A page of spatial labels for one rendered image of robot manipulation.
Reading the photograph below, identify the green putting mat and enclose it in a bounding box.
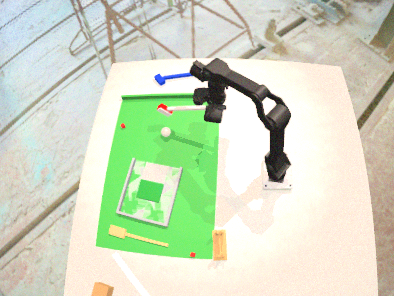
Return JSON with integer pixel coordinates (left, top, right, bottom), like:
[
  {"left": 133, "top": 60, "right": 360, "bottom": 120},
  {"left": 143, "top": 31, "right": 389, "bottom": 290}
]
[{"left": 95, "top": 98, "right": 219, "bottom": 259}]

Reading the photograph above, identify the tan cardboard box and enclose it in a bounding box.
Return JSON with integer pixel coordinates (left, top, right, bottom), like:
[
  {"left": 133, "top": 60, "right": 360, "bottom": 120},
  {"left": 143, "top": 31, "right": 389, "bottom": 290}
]
[{"left": 91, "top": 282, "right": 114, "bottom": 296}]

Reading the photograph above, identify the blue golf putter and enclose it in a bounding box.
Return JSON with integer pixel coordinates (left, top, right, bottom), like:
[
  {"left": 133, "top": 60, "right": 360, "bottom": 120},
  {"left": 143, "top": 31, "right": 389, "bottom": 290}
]
[{"left": 154, "top": 73, "right": 192, "bottom": 86}]

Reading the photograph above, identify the white golf ball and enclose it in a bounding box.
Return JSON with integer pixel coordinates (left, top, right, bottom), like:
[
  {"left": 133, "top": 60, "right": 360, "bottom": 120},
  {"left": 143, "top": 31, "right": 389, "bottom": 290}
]
[{"left": 161, "top": 127, "right": 171, "bottom": 137}]

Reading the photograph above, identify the white thin flat bar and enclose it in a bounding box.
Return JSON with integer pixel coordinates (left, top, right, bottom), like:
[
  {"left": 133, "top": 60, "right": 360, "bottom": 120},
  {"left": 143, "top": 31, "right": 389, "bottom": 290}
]
[{"left": 112, "top": 252, "right": 151, "bottom": 296}]

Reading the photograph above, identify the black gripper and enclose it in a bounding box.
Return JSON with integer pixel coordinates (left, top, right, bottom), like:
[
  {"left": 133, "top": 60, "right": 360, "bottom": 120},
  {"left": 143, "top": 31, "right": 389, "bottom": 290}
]
[{"left": 204, "top": 85, "right": 229, "bottom": 123}]

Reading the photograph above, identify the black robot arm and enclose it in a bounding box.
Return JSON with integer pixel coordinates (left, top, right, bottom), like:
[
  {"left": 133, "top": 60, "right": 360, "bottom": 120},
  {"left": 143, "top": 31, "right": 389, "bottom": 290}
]
[{"left": 189, "top": 58, "right": 291, "bottom": 183}]

